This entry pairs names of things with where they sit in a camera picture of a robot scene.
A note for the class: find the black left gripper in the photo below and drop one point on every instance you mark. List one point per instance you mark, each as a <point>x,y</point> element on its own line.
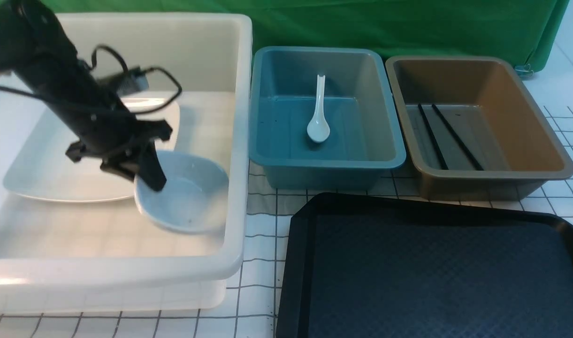
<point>105,128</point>

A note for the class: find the small white bowl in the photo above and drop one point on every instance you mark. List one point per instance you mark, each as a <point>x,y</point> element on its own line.
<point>194,199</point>

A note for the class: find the large white rectangular plate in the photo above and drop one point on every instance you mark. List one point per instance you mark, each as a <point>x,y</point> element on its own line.
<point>43,171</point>

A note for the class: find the white ceramic soup spoon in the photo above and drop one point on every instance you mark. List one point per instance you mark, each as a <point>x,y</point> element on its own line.
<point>318,129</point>

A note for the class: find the black chopstick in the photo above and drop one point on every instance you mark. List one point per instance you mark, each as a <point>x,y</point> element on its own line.
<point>472,159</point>
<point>433,140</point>

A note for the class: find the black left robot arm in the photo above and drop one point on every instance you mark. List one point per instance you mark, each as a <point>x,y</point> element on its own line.
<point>31,37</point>

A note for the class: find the large white plastic bin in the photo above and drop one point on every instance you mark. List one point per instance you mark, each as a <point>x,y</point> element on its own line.
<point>62,257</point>

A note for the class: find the white checkered tablecloth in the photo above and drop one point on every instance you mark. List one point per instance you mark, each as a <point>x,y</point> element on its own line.
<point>253,294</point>

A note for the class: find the blue plastic bin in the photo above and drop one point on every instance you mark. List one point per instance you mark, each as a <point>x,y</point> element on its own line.
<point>365,138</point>

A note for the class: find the black serving tray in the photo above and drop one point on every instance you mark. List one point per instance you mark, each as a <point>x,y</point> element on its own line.
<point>367,267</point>

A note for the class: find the brown plastic bin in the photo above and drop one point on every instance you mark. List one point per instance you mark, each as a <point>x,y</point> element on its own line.
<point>492,111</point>

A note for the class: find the metal clip on backdrop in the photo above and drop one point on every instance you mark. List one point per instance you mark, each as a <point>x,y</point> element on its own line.
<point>524,71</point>

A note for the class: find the green cloth backdrop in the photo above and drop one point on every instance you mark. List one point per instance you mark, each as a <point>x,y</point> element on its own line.
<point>521,32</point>

